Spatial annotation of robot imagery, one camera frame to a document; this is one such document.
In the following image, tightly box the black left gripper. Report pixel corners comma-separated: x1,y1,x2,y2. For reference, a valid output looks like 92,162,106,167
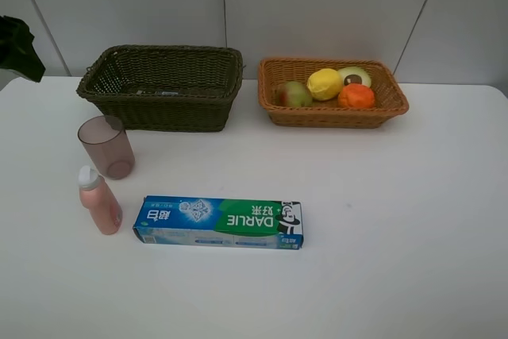
1,16,45,83

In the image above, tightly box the translucent pink plastic cup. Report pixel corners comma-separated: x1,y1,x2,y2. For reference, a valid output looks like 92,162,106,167
77,115,135,179

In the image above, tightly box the black rectangular bottle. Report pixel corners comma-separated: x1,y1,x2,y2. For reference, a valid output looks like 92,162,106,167
135,90,182,96

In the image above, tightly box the pink bottle white cap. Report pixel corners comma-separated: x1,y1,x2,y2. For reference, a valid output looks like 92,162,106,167
78,165,123,235

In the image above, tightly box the blue Darlie toothpaste box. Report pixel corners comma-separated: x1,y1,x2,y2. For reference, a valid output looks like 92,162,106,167
133,195,304,250

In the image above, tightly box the green red pear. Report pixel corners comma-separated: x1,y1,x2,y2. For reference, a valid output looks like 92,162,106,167
276,81,313,108

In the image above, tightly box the yellow lemon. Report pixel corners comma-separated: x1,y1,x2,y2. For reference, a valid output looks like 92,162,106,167
306,68,344,102

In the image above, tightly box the halved avocado with pit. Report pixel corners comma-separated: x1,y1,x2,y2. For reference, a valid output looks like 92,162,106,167
337,66,371,87

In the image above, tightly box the orange mandarin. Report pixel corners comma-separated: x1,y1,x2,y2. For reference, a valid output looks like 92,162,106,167
337,83,375,109

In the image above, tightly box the dark brown wicker basket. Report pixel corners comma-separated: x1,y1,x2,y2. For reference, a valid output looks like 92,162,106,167
76,44,244,133

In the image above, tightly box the orange wicker basket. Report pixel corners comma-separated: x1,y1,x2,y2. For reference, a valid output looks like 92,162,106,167
258,57,409,129

